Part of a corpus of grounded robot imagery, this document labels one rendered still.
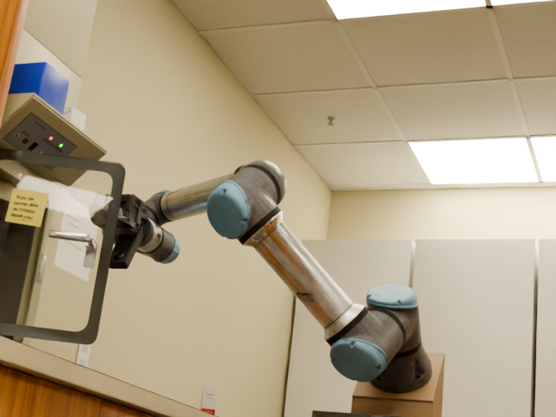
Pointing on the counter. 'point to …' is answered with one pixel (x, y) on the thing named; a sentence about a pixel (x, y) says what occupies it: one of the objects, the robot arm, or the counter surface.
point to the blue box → (40, 83)
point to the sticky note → (26, 207)
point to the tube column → (62, 29)
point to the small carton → (75, 117)
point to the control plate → (32, 131)
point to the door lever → (74, 237)
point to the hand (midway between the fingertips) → (94, 210)
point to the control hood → (15, 103)
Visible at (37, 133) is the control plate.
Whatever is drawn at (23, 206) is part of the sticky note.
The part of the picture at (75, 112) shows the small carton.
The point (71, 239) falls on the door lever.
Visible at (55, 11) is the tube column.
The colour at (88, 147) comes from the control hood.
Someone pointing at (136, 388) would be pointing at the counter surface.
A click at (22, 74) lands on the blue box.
